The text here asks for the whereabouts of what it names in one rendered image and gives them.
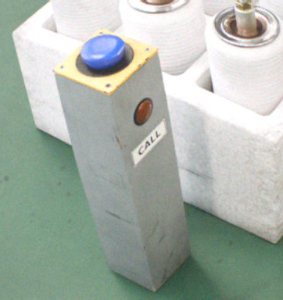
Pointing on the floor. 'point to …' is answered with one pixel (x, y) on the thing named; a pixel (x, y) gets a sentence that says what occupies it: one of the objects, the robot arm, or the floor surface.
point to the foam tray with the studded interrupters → (187, 133)
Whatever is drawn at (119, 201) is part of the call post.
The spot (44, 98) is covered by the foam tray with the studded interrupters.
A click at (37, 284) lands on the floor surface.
